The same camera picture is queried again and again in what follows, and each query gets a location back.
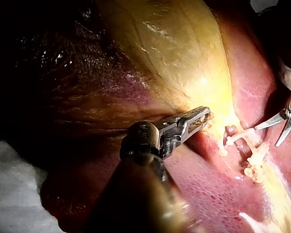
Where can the right arm instrument jaw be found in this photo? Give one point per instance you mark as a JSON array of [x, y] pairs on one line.
[[285, 134], [271, 121]]

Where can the left arm instrument jaw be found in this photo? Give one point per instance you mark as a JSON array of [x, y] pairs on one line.
[[188, 132], [196, 111]]

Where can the left arm instrument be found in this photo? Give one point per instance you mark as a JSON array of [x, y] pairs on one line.
[[145, 136]]

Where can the gallbladder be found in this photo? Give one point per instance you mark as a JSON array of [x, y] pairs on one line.
[[172, 63]]

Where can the dark left arm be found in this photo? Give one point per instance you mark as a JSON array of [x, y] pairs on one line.
[[140, 194]]

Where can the pale fatty tissue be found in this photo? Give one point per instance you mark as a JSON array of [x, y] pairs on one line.
[[281, 199], [255, 160]]

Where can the dark red liver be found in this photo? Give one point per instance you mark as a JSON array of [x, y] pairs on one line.
[[208, 191]]

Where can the white cloth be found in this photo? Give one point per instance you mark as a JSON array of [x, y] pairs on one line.
[[12, 194]]

